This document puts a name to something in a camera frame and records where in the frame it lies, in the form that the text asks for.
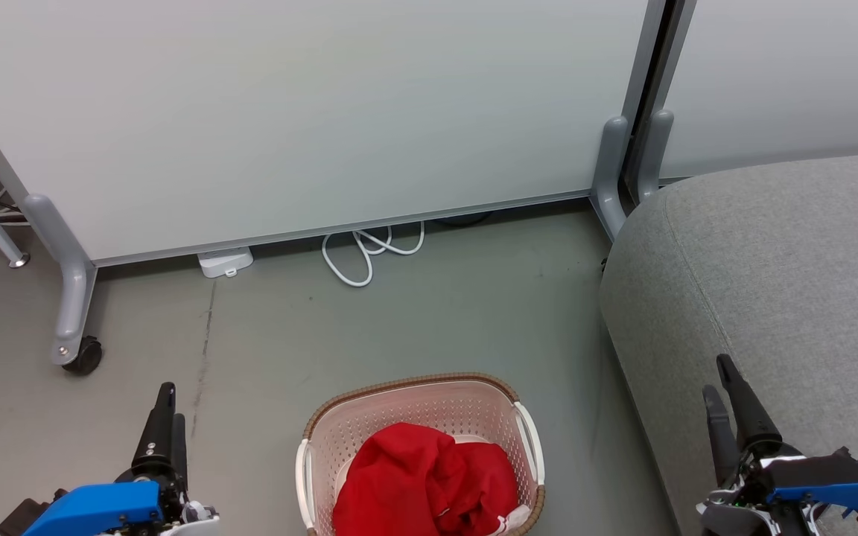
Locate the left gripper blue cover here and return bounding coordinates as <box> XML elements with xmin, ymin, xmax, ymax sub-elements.
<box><xmin>23</xmin><ymin>383</ymin><xmax>220</xmax><ymax>536</ymax></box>

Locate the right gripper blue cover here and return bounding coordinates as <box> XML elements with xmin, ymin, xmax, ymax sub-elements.
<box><xmin>697</xmin><ymin>354</ymin><xmax>858</xmax><ymax>536</ymax></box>

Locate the red garment with white hem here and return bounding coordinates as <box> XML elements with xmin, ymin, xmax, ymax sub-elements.
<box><xmin>331</xmin><ymin>422</ymin><xmax>461</xmax><ymax>536</ymax></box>

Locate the grey fabric sofa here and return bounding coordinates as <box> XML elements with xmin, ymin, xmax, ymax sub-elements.
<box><xmin>599</xmin><ymin>150</ymin><xmax>858</xmax><ymax>536</ymax></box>

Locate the black caster wheel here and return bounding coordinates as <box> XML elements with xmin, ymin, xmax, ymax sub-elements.
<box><xmin>63</xmin><ymin>336</ymin><xmax>104</xmax><ymax>376</ymax></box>

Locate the white power strip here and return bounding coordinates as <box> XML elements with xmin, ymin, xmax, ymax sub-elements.
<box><xmin>197</xmin><ymin>248</ymin><xmax>255</xmax><ymax>279</ymax></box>

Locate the grey partition leg with caster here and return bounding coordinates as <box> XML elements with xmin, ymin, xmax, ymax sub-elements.
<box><xmin>23</xmin><ymin>193</ymin><xmax>98</xmax><ymax>366</ymax></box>

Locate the pink perforated laundry basket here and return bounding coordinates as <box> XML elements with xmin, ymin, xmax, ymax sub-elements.
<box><xmin>296</xmin><ymin>372</ymin><xmax>547</xmax><ymax>536</ymax></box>

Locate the large white partition panel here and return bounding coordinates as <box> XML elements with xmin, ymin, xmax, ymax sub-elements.
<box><xmin>0</xmin><ymin>0</ymin><xmax>670</xmax><ymax>267</ymax></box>

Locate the narrow white partition panel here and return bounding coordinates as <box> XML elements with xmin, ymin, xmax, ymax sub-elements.
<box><xmin>656</xmin><ymin>0</ymin><xmax>858</xmax><ymax>181</ymax></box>

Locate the coiled white power cable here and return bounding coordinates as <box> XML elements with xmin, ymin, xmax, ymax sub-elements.
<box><xmin>321</xmin><ymin>221</ymin><xmax>427</xmax><ymax>288</ymax></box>

